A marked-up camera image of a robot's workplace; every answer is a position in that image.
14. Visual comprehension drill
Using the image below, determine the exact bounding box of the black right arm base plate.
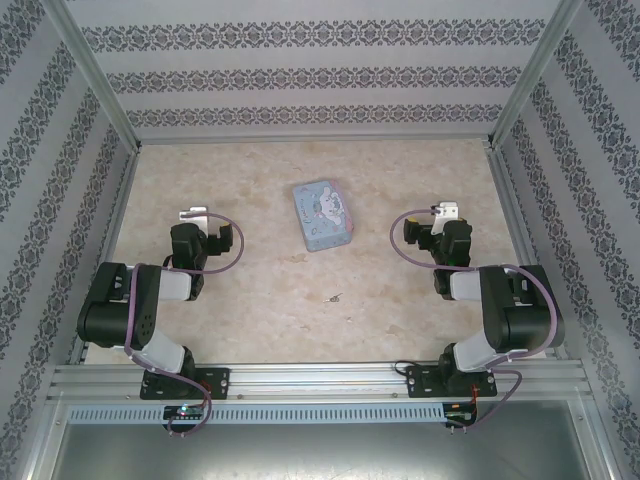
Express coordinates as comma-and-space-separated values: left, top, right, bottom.
405, 364, 499, 400

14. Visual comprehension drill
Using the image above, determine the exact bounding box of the left controller circuit board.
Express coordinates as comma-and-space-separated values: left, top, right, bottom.
163, 405, 207, 421

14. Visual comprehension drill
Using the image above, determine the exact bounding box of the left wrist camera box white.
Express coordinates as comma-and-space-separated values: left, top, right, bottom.
178, 205, 210, 232

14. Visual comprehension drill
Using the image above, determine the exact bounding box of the slotted grey cable duct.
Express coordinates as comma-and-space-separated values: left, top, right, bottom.
66, 403, 447, 424

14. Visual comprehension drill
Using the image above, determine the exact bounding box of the aluminium frame post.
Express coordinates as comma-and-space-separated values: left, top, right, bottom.
42, 0, 144, 154
486, 0, 585, 150

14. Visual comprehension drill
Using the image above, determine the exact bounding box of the aluminium mounting rail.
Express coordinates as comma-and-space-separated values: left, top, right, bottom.
47, 361, 594, 402

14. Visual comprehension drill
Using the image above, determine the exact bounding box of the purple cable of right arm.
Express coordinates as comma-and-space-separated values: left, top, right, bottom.
390, 206, 564, 434

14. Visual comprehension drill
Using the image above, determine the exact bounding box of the grey metal sheet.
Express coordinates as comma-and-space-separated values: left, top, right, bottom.
48, 422, 592, 480

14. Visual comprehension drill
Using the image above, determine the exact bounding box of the blue pink cartoon tin box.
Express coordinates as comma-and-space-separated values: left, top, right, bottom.
291, 178, 357, 254

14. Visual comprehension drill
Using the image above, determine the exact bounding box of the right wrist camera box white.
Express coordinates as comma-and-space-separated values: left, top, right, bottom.
430, 200, 461, 236

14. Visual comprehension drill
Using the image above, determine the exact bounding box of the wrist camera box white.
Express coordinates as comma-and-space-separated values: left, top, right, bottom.
178, 205, 210, 232
430, 200, 461, 236

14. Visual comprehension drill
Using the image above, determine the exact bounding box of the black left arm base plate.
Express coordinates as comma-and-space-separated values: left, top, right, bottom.
139, 366, 233, 402

